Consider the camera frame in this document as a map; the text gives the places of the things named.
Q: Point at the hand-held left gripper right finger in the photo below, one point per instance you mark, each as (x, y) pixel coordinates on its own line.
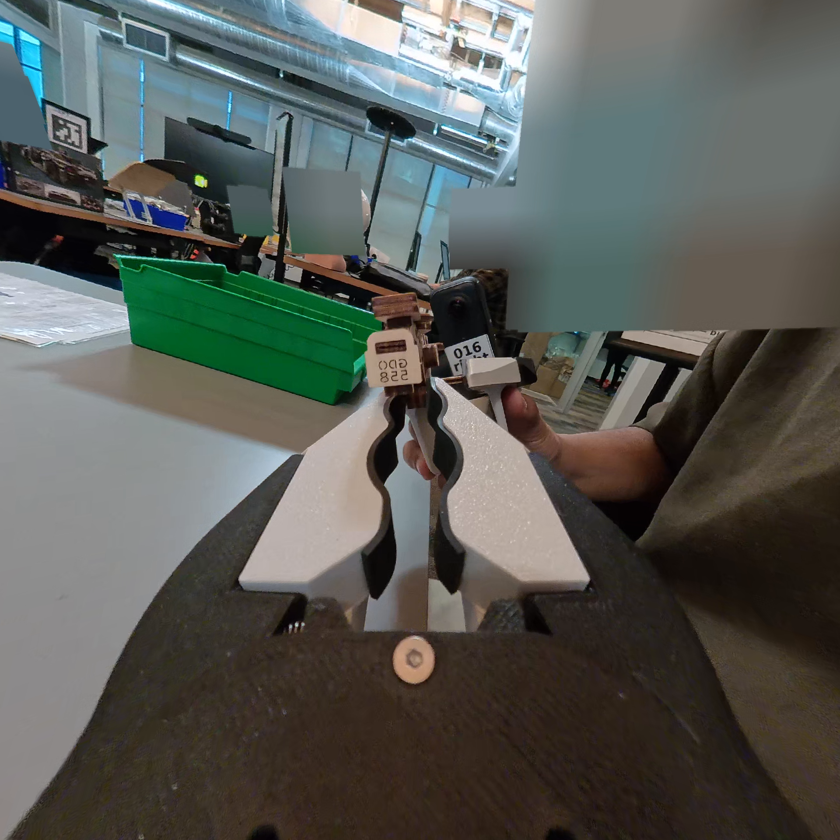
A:
(518, 518)

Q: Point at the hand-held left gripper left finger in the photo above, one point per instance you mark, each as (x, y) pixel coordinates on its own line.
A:
(315, 518)

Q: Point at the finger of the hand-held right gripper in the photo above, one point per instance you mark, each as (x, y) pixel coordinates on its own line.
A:
(492, 373)
(426, 446)

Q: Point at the wooden model assembly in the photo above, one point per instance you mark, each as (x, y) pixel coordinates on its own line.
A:
(394, 361)

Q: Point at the person's right forearm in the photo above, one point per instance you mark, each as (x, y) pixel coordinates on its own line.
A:
(623, 466)

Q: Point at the grey desk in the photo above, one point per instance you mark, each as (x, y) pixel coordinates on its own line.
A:
(98, 492)

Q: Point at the person's right hand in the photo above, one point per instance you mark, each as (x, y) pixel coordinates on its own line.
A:
(558, 459)

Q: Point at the black disc-topped pole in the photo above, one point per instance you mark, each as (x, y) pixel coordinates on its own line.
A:
(392, 121)

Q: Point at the green plastic bin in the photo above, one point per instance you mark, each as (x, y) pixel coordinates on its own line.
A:
(229, 334)

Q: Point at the person's shirt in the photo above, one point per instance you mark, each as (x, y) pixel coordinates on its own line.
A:
(754, 525)

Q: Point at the black tripod stand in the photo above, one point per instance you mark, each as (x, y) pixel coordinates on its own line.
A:
(284, 141)

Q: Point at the black monitor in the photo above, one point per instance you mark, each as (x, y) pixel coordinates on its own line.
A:
(223, 157)

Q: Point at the silver air ducts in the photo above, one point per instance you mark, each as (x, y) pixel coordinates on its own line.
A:
(295, 72)

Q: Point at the small blue bin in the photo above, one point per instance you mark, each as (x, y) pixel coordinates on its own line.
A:
(164, 216)

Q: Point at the printed paper sheet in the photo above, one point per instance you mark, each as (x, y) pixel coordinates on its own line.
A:
(59, 308)

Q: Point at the cardboard box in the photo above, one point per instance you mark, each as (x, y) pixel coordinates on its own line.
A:
(141, 174)

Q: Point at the photo kit box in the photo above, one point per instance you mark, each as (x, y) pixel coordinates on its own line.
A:
(52, 177)

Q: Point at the small marker sign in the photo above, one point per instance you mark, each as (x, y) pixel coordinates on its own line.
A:
(69, 128)

